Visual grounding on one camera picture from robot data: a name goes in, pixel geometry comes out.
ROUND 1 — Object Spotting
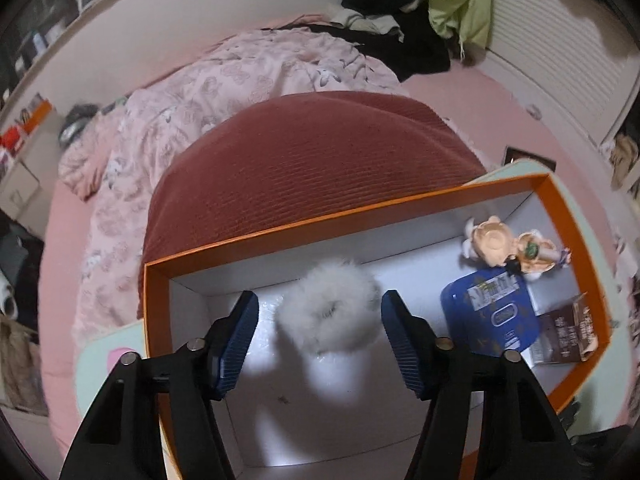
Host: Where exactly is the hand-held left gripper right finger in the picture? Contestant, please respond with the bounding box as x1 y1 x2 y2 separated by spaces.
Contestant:
381 290 588 480

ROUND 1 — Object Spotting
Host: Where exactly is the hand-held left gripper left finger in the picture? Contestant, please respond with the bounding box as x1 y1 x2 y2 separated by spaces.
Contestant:
59 290 260 480

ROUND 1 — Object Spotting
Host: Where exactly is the white fluffy scrunchie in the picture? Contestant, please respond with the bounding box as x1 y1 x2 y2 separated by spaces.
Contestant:
276 258 381 356

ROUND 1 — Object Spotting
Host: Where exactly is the blue metal tin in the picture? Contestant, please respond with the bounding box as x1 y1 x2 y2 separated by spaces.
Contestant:
440 267 543 358

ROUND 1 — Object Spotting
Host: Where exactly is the orange cardboard box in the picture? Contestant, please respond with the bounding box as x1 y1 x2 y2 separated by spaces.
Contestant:
143 172 613 480

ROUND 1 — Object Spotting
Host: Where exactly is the peach-haired doll figurine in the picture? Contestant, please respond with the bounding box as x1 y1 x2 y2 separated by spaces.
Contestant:
461 215 517 267

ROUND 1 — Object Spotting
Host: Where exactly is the brown card box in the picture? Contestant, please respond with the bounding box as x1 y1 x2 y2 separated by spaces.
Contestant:
530 292 601 366

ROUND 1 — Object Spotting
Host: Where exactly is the cream doll figurine green bow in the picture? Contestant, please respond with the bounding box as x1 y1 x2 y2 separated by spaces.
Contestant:
515 230 573 283

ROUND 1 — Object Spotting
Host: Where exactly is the pink floral blanket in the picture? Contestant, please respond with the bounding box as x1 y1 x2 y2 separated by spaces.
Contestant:
57 27 411 346

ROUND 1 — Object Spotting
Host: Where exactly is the pink bed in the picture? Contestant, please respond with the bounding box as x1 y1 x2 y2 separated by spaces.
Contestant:
40 60 640 453

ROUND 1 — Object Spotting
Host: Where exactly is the white drawer cabinet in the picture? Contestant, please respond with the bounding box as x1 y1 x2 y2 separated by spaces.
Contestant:
0 152 46 223

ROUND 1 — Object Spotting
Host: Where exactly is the cream cloth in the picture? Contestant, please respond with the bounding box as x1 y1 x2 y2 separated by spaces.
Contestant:
611 132 640 192

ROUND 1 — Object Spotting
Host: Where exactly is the small orange desk box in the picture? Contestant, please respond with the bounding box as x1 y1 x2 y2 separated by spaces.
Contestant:
14 99 53 135

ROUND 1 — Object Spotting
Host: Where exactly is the black clothes pile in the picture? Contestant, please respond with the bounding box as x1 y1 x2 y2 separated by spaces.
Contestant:
280 0 453 83

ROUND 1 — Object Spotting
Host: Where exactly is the red bag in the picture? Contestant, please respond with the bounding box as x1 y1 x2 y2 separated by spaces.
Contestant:
0 127 26 155

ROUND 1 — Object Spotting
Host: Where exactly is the beige cloth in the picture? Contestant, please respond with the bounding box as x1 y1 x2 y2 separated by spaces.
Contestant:
342 9 405 42

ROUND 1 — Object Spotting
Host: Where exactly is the white louvered panel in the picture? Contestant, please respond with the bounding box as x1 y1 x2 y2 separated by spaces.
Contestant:
487 0 640 146

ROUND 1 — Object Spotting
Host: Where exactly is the light green hanging garment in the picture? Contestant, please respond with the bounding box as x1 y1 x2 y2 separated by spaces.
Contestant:
407 0 493 51

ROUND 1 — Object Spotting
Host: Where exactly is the red corduroy pillow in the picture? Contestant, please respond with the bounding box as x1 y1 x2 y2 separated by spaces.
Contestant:
137 91 488 318

